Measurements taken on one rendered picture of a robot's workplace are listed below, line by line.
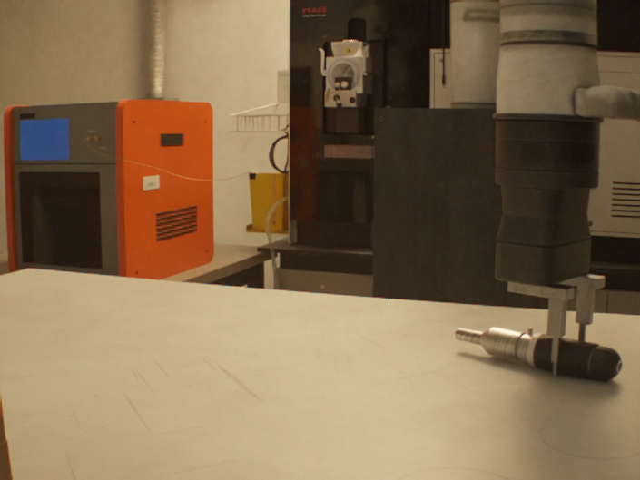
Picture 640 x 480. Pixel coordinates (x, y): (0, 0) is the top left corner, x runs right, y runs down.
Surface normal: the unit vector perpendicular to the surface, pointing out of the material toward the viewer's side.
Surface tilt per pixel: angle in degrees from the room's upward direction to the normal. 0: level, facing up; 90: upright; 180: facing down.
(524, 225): 70
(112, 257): 90
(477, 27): 90
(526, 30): 90
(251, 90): 90
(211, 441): 0
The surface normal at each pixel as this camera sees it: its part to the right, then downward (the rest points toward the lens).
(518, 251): -0.70, 0.11
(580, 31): 0.44, 0.14
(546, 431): 0.00, -0.99
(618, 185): -0.32, 0.14
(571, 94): 0.18, 0.14
